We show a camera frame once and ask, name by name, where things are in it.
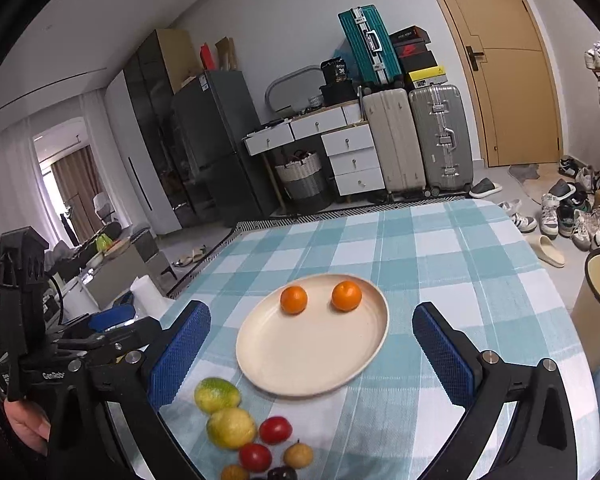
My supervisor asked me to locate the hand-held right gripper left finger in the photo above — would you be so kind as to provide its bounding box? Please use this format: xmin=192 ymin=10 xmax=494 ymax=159
xmin=55 ymin=300 xmax=212 ymax=480

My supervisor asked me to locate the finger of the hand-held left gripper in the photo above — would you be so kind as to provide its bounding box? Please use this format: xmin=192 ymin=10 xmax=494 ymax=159
xmin=87 ymin=316 xmax=163 ymax=356
xmin=86 ymin=305 xmax=137 ymax=333

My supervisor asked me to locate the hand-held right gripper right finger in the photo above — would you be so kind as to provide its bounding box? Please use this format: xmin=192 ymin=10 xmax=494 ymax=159
xmin=412 ymin=301 xmax=600 ymax=480

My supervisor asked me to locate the green guava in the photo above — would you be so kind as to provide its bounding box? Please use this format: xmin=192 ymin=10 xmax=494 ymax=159
xmin=194 ymin=378 xmax=242 ymax=415

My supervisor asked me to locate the yellow guava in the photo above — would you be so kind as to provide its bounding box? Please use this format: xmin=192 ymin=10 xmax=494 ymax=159
xmin=206 ymin=407 xmax=257 ymax=450

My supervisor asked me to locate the red tomato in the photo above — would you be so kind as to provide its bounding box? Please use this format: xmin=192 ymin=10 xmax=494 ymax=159
xmin=259 ymin=416 xmax=293 ymax=445
xmin=238 ymin=443 xmax=273 ymax=472

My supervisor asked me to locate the cream round plate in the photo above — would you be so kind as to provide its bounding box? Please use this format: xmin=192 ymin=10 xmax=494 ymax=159
xmin=236 ymin=274 xmax=390 ymax=397

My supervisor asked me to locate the small brown pear with stem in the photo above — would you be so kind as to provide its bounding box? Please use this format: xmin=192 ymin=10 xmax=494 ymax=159
xmin=283 ymin=439 xmax=315 ymax=468

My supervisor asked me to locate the person's left hand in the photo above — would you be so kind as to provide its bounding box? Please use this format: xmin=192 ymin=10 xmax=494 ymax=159
xmin=6 ymin=400 xmax=51 ymax=454

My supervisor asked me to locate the white paper towel roll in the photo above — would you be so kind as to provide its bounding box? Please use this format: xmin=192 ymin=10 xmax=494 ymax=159
xmin=130 ymin=275 xmax=169 ymax=319

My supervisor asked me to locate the grey low table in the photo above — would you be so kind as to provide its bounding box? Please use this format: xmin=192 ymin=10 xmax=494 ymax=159
xmin=87 ymin=245 xmax=167 ymax=307

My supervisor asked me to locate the pair of sandals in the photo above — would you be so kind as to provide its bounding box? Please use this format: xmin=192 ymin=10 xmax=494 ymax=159
xmin=172 ymin=245 xmax=209 ymax=269

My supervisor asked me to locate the orange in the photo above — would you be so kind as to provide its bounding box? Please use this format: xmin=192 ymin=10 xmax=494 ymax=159
xmin=280 ymin=285 xmax=309 ymax=316
xmin=331 ymin=281 xmax=363 ymax=312

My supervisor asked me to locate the teal checked tablecloth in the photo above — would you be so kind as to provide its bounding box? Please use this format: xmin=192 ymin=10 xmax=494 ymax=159
xmin=105 ymin=199 xmax=600 ymax=480

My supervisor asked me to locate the brown curtain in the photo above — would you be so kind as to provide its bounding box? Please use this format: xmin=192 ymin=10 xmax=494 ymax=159
xmin=50 ymin=147 xmax=102 ymax=242

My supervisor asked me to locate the beige slide slipper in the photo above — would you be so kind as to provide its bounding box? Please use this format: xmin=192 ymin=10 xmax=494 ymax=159
xmin=527 ymin=235 xmax=566 ymax=269

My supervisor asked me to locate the round stool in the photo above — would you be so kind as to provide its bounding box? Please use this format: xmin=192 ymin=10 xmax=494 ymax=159
xmin=570 ymin=247 xmax=600 ymax=372

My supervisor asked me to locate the grey slipper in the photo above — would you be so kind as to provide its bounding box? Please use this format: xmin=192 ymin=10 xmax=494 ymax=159
xmin=469 ymin=177 xmax=503 ymax=199

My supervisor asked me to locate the pile of shoes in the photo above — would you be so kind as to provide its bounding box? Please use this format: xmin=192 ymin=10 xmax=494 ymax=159
xmin=497 ymin=155 xmax=600 ymax=253

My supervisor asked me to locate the dark glass cabinet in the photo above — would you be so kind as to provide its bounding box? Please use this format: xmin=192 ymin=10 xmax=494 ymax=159
xmin=124 ymin=29 xmax=201 ymax=231

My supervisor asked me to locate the dark grey refrigerator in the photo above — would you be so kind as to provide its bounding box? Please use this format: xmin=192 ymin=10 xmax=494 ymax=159
xmin=170 ymin=70 xmax=281 ymax=228

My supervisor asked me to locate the woven laundry basket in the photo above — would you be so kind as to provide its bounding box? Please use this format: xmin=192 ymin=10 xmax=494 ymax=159
xmin=275 ymin=150 xmax=332 ymax=213

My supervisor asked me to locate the white drawer desk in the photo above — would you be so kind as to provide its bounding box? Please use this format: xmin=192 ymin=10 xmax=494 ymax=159
xmin=244 ymin=102 xmax=386 ymax=197

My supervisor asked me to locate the silver suitcase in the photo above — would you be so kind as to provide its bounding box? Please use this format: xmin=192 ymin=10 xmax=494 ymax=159
xmin=408 ymin=84 xmax=475 ymax=197

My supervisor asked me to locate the beige suitcase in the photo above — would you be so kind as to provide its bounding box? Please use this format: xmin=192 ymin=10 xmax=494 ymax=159
xmin=361 ymin=87 xmax=428 ymax=198

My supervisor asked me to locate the yellow and black shoe box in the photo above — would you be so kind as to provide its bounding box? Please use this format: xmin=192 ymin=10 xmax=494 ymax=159
xmin=407 ymin=70 xmax=449 ymax=89

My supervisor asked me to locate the wooden door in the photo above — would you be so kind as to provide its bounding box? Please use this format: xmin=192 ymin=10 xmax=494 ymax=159
xmin=417 ymin=0 xmax=563 ymax=168

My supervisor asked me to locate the black storage box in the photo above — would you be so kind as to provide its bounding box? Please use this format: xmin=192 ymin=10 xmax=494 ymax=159
xmin=320 ymin=81 xmax=359 ymax=107

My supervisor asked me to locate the brown cardboard sheet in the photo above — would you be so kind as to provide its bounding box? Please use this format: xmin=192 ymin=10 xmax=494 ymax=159
xmin=215 ymin=36 xmax=239 ymax=72

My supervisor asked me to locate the grey oval mirror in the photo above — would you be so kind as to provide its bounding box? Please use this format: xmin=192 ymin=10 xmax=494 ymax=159
xmin=265 ymin=65 xmax=327 ymax=116

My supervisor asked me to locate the large black shoe box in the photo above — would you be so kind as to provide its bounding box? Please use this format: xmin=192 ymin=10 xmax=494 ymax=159
xmin=399 ymin=51 xmax=443 ymax=74

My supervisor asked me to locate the black printed bag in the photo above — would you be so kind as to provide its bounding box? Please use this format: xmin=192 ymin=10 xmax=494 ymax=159
xmin=321 ymin=58 xmax=352 ymax=84

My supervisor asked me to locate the red and black shoe box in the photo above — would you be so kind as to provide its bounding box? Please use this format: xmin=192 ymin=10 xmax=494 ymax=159
xmin=395 ymin=42 xmax=433 ymax=59

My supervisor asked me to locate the teal suitcase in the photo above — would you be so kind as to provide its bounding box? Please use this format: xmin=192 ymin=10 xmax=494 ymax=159
xmin=338 ymin=5 xmax=403 ymax=88

